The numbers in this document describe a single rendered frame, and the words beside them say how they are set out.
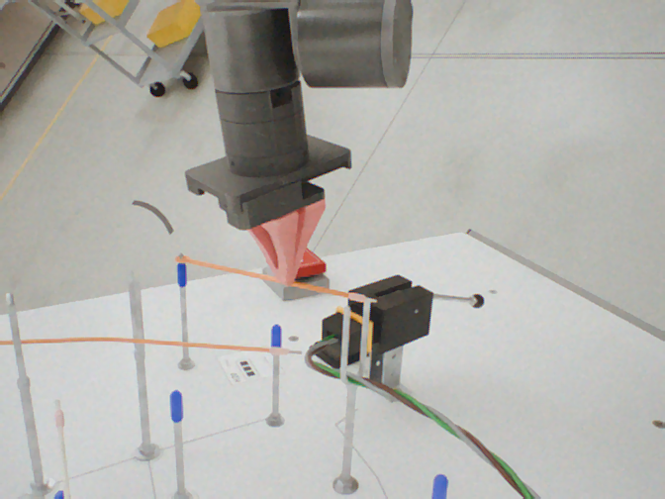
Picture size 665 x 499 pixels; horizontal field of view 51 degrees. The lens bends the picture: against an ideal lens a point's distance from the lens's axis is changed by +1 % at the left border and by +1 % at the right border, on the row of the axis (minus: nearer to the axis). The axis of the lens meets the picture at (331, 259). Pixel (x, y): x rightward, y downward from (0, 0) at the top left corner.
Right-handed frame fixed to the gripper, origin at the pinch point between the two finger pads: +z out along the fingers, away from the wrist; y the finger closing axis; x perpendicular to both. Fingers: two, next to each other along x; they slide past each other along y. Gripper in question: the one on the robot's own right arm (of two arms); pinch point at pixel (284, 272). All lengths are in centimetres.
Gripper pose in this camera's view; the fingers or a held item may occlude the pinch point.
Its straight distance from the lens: 52.3
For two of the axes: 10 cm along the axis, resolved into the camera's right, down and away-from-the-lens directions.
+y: 7.7, -3.7, 5.2
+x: -6.3, -3.4, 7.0
